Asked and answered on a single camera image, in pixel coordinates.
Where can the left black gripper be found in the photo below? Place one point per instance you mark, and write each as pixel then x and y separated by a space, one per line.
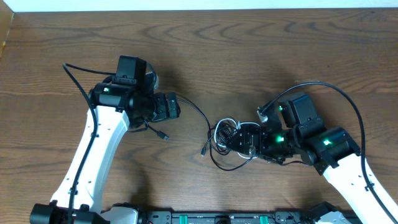
pixel 163 112

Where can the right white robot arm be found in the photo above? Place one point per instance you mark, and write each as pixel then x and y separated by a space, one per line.
pixel 332 152

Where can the cardboard box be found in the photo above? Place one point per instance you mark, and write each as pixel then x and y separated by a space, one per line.
pixel 6 18

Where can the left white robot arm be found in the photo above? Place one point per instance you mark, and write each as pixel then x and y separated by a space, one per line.
pixel 125 101

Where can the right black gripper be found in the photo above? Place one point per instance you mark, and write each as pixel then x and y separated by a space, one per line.
pixel 247 131

